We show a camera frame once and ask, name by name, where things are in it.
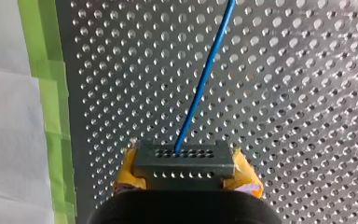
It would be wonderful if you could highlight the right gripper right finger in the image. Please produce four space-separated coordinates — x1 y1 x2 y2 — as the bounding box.
223 147 265 199

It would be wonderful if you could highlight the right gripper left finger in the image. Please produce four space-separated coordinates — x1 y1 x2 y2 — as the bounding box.
113 145 147 195

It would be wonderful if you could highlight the blue cable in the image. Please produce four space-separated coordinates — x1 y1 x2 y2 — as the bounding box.
132 0 237 191

